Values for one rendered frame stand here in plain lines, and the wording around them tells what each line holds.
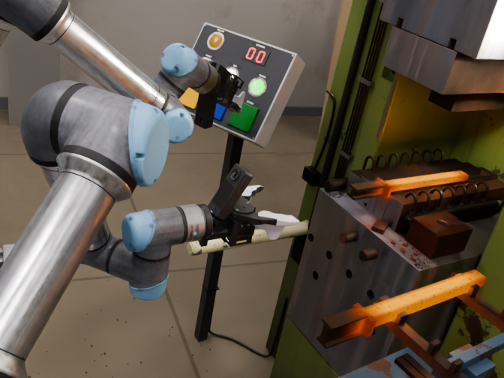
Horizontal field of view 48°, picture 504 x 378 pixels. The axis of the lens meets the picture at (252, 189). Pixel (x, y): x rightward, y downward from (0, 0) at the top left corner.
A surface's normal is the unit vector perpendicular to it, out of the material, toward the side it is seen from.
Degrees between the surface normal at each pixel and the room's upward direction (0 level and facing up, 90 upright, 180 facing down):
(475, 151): 90
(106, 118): 37
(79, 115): 56
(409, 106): 90
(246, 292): 0
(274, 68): 60
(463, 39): 90
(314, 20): 90
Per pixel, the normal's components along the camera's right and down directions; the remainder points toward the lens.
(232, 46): -0.40, -0.17
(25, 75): 0.36, 0.50
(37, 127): -0.51, 0.26
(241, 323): 0.18, -0.87
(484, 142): -0.85, 0.11
